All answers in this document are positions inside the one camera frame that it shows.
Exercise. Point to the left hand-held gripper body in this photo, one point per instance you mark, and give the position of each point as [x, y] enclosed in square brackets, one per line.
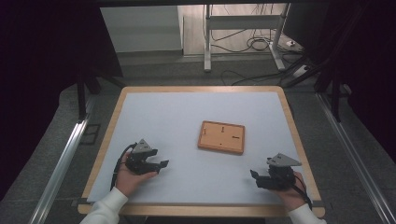
[139, 161]

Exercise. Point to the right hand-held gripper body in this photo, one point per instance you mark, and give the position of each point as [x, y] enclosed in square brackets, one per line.
[280, 174]

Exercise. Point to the orange wooden tray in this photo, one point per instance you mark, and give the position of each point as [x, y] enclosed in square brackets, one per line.
[221, 137]

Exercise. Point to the person's left hand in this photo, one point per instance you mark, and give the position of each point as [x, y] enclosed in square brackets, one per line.
[130, 182]

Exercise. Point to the black floor grate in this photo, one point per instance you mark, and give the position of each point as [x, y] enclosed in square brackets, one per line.
[90, 134]

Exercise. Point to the white table mat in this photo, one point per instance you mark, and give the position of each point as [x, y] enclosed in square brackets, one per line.
[202, 105]

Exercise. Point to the black metal stand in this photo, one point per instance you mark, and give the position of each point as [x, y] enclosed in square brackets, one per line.
[82, 93]
[334, 93]

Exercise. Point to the white power strip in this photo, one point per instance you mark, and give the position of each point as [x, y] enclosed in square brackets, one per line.
[301, 71]

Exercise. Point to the white cabinet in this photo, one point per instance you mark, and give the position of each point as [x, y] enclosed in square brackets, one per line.
[141, 29]

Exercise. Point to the dark curtain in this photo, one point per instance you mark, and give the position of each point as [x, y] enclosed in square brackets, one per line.
[370, 62]
[40, 77]

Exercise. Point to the small white adapter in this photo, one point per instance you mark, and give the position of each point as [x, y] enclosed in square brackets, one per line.
[291, 43]

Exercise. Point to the aluminium rail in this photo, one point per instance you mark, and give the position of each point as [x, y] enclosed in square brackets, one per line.
[355, 158]
[59, 171]

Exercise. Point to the white metal desk frame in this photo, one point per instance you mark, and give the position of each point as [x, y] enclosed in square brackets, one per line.
[244, 22]

